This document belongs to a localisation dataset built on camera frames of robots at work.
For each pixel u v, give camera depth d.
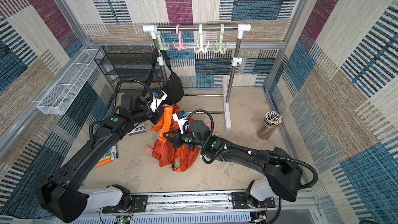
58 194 0.37
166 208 0.73
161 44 0.75
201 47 0.75
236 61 0.79
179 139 0.62
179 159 0.85
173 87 0.91
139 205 0.73
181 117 0.65
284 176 0.43
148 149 0.87
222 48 0.74
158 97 0.63
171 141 0.67
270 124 0.83
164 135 0.69
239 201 0.73
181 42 0.74
